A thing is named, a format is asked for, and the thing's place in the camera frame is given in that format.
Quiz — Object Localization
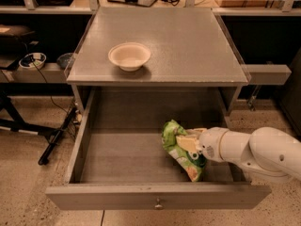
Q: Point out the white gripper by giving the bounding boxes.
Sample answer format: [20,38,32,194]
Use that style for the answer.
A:
[176,127,228,163]

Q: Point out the white paper bowl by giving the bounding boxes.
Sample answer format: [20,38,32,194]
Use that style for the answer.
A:
[108,42,151,72]

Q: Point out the dark grey bowl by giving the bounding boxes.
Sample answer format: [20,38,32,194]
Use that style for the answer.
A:
[56,53,73,69]

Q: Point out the metal drawer knob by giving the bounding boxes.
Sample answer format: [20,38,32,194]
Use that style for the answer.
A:
[154,198,164,210]

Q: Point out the black bag on shelf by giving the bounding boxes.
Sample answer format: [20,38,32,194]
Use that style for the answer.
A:
[0,24,35,48]

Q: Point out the grey cabinet with top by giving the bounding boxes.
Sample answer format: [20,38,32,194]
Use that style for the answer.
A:
[64,6,252,116]

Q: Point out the grey shelf rail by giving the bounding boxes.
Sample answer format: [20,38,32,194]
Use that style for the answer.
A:
[0,63,66,84]

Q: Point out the white bowl with cable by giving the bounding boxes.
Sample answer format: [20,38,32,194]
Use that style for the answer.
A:
[19,52,46,70]

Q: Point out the open grey top drawer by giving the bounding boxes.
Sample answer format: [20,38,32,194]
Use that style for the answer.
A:
[46,88,271,210]

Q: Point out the green rice chip bag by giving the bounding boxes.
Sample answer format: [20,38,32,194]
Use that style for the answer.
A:
[161,120,206,182]

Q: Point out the black metal stand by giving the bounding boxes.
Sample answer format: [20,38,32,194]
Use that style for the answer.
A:
[0,91,76,166]

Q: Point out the black cable on floor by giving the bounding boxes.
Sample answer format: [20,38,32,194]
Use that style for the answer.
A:
[29,57,70,115]

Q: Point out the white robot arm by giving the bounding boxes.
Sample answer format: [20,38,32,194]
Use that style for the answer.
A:
[176,127,301,183]

